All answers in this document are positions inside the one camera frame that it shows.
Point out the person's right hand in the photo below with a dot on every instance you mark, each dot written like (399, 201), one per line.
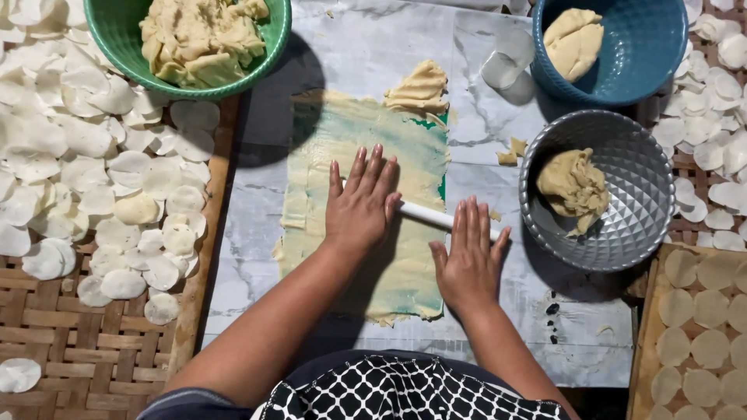
(467, 274)

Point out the person's left hand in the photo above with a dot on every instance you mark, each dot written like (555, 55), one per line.
(356, 216)

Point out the white rolling pin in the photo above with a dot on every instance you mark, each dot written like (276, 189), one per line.
(429, 214)

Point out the flattened yellow dough sheet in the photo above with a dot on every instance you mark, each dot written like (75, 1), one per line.
(350, 128)

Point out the green plastic sheet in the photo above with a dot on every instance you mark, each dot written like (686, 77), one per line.
(442, 188)

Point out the small dough scrap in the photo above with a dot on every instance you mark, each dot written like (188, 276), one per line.
(506, 158)
(517, 146)

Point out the black white patterned apron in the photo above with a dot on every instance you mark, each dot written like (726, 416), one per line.
(402, 391)

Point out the crumpled yellow dough clump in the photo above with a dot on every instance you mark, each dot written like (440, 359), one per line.
(573, 186)

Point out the yellow dough lump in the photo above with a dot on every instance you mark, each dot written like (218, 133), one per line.
(417, 87)

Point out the wood framed bamboo tray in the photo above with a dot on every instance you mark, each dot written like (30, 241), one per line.
(645, 338)

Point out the silver faceted bowl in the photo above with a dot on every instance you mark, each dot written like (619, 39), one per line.
(636, 186)

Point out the clear drinking glass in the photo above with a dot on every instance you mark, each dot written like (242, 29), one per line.
(506, 61)

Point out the heap of torn dough scraps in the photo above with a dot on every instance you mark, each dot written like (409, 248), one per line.
(201, 41)

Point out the woven bamboo tray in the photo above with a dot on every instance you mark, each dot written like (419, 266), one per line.
(683, 172)
(87, 350)

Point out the rows of pale yellow discs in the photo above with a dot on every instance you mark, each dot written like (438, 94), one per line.
(709, 309)

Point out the smooth yellow dough ball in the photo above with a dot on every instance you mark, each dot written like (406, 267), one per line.
(573, 46)

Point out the blue plastic bowl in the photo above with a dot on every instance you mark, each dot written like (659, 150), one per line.
(642, 52)

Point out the pile of white dough discs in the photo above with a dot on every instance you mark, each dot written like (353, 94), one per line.
(76, 146)
(712, 105)

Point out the green plastic bowl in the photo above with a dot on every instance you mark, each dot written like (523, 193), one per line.
(111, 35)

